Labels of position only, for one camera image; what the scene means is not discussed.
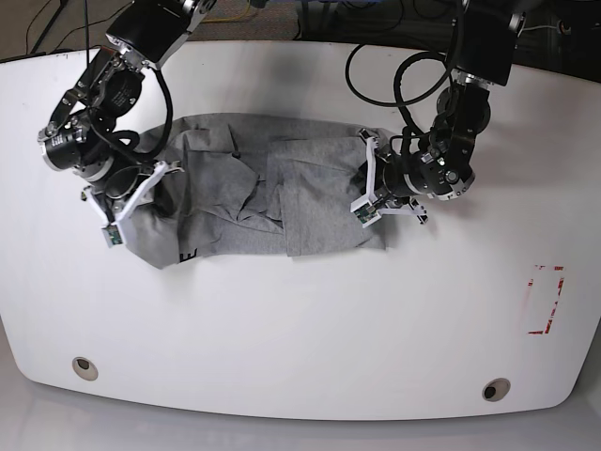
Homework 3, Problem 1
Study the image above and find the right table grommet hole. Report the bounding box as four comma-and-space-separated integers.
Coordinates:
482, 378, 511, 402

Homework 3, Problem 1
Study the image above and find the yellow cable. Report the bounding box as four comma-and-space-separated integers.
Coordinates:
206, 2, 254, 24

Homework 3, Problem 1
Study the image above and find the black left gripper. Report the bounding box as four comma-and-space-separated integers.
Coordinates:
354, 145, 418, 211

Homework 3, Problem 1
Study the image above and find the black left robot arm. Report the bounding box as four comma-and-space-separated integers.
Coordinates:
350, 1, 526, 226

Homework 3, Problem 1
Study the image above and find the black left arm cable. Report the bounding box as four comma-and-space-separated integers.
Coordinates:
345, 0, 470, 142

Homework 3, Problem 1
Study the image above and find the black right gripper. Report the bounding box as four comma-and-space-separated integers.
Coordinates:
84, 163, 164, 221

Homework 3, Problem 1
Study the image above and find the grey t-shirt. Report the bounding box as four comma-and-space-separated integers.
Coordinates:
128, 114, 386, 269

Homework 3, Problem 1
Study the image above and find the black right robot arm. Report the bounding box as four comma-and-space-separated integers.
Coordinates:
38, 1, 214, 217

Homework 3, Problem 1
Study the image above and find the table grommet hole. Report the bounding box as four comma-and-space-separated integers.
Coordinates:
482, 378, 511, 402
72, 357, 99, 381

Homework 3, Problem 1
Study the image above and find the left table grommet hole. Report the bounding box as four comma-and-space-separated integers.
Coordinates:
72, 357, 99, 381

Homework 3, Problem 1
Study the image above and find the red tape rectangle marking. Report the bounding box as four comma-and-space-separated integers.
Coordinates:
522, 265, 565, 335

